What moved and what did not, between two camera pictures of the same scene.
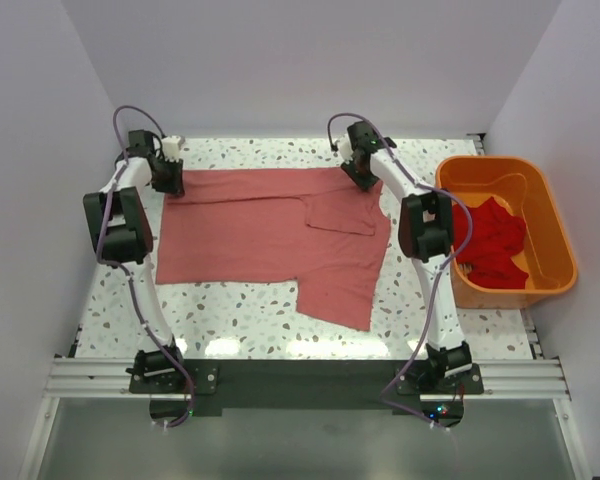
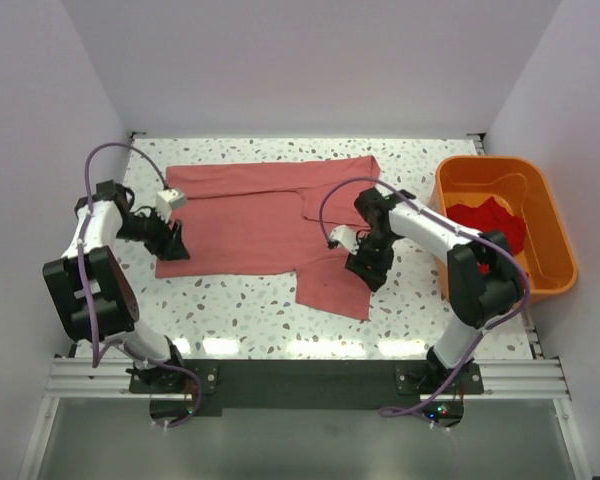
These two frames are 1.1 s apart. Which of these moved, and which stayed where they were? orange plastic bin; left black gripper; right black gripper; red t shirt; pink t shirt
Moved: left black gripper; right black gripper
Stayed: pink t shirt; orange plastic bin; red t shirt
